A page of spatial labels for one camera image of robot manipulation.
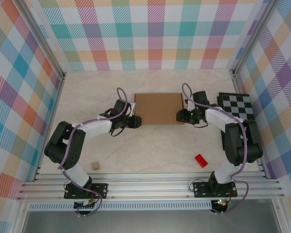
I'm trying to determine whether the brown cardboard box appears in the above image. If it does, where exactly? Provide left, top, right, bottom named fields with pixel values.
left=134, top=93, right=185, bottom=126

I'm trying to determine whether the black and grey checkerboard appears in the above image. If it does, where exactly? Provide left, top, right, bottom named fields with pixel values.
left=217, top=92, right=257, bottom=151

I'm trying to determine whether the red block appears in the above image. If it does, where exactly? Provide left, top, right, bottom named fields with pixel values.
left=194, top=153, right=209, bottom=168

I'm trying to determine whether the grey metal panel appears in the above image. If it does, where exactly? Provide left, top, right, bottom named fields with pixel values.
left=21, top=210, right=281, bottom=233

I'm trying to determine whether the aluminium frame rail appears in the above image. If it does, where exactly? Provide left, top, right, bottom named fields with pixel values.
left=16, top=172, right=286, bottom=201

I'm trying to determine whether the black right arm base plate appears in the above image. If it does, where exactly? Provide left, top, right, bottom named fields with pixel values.
left=193, top=182, right=238, bottom=199

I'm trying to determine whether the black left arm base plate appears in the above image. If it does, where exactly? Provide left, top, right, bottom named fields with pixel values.
left=64, top=183, right=109, bottom=200

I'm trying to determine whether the slotted grey cable duct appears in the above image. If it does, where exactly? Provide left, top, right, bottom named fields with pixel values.
left=29, top=203, right=213, bottom=211

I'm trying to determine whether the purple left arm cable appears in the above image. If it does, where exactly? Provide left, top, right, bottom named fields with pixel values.
left=58, top=87, right=130, bottom=217

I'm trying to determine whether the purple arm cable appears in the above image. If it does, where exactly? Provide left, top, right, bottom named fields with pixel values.
left=58, top=87, right=130, bottom=217
left=181, top=83, right=249, bottom=215

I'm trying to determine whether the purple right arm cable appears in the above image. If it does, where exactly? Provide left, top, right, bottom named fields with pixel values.
left=181, top=83, right=249, bottom=215

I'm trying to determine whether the aluminium frame post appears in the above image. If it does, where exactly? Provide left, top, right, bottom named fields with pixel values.
left=229, top=0, right=281, bottom=76
left=14, top=0, right=66, bottom=81

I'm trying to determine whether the small circuit board with wires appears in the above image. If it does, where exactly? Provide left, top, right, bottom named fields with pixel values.
left=74, top=200, right=98, bottom=210

